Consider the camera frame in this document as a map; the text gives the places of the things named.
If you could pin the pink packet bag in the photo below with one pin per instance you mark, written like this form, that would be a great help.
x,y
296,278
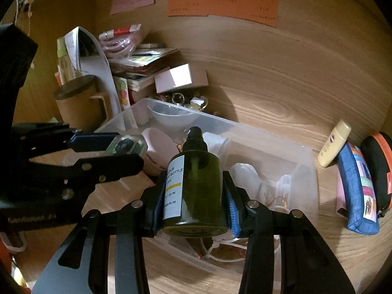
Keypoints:
x,y
122,42

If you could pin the clear plastic storage bin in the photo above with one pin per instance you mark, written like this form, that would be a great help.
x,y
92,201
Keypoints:
x,y
277,172

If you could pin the beige lotion tube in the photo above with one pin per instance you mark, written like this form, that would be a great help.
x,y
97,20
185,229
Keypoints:
x,y
334,143

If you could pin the small white pink box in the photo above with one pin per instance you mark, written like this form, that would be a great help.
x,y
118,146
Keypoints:
x,y
181,77

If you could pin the fruit pattern box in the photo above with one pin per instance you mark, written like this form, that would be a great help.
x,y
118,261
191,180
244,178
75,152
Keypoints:
x,y
122,91

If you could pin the orange sticky note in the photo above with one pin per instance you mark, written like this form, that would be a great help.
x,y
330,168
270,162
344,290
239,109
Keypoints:
x,y
259,11

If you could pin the stack of booklets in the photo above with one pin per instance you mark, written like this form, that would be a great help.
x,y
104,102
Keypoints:
x,y
138,70

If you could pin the black orange round case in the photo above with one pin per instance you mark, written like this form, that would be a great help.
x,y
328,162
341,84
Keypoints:
x,y
376,150

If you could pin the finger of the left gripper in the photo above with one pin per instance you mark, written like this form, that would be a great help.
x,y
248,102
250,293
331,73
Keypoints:
x,y
85,174
53,137

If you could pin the clear plastic bowl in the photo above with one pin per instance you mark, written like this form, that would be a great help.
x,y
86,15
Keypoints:
x,y
173,118

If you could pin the orange book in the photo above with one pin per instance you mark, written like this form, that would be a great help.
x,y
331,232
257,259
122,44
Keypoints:
x,y
58,78

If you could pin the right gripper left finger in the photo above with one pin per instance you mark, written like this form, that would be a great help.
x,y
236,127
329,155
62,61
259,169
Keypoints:
x,y
142,218

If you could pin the white paper calendar stand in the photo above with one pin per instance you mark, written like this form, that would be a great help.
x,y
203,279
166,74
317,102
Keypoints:
x,y
87,57

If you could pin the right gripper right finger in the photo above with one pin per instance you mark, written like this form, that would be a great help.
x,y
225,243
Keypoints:
x,y
252,220

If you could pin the small digital timer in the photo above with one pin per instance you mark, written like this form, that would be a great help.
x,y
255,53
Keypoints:
x,y
127,145

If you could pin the white tape roll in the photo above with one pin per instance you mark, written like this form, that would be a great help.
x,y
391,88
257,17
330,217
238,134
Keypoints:
x,y
217,144

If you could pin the dark green spray bottle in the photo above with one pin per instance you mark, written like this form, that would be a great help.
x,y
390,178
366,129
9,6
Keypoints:
x,y
192,205

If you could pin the blue pencil pouch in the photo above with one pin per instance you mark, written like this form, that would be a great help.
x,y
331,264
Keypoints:
x,y
358,190

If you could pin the brown mug with lid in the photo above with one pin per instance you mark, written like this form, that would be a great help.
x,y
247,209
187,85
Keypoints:
x,y
82,105

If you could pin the white face mask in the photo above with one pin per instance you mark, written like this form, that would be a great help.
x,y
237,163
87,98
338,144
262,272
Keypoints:
x,y
231,247

